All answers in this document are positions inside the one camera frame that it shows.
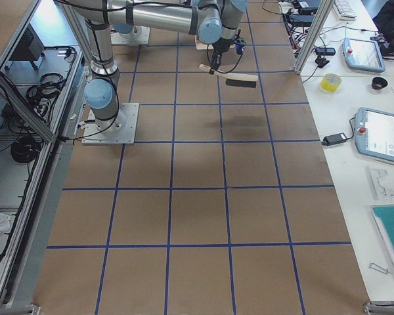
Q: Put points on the blue teach pendant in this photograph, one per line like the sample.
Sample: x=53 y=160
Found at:
x=363 y=55
x=374 y=133

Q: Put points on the blue teach pendant near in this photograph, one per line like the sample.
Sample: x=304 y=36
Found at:
x=374 y=133

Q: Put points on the black power adapter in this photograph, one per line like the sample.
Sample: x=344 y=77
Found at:
x=334 y=139

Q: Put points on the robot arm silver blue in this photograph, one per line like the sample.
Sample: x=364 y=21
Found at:
x=128 y=23
x=126 y=29

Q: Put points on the blue teach pendant far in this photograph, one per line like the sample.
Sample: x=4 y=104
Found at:
x=363 y=55

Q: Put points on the white hand brush black bristles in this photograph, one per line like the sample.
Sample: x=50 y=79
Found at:
x=233 y=79

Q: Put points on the aluminium frame post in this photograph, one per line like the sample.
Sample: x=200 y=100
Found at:
x=316 y=26

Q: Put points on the yellow tape roll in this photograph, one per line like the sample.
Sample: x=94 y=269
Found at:
x=330 y=82

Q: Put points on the white keyboard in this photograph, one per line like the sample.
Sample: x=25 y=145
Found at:
x=344 y=11

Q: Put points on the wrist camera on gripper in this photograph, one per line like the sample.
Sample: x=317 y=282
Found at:
x=239 y=45

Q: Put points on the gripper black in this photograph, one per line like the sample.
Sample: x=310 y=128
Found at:
x=221 y=46

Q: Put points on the small black bowl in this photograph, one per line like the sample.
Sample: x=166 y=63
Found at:
x=379 y=83

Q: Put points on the black electronics box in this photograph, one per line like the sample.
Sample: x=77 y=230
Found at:
x=29 y=48

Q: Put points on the beige plastic dustpan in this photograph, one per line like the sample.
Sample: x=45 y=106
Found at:
x=201 y=46

